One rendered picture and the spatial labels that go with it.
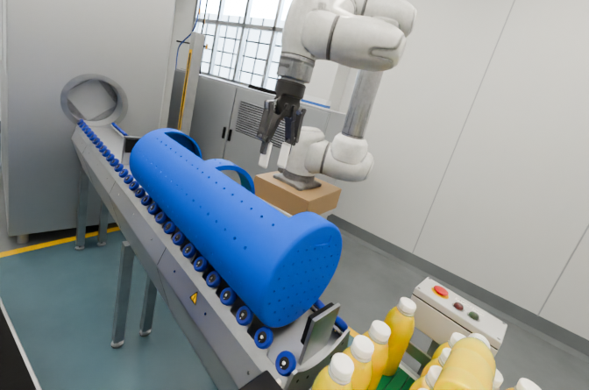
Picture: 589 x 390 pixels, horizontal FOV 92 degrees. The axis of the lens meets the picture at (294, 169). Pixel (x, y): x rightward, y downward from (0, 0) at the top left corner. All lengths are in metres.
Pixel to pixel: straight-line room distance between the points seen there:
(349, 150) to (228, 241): 0.71
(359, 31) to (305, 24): 0.12
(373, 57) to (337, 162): 0.65
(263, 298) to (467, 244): 2.96
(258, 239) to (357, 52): 0.48
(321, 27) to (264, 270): 0.55
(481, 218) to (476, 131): 0.86
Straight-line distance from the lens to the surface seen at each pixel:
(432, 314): 0.88
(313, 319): 0.70
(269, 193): 1.32
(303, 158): 1.28
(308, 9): 0.74
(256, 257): 0.65
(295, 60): 0.72
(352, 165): 1.26
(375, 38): 0.70
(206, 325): 0.90
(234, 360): 0.83
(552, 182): 3.35
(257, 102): 2.75
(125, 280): 1.73
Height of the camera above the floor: 1.50
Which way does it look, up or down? 14 degrees down
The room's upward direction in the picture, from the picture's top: 15 degrees clockwise
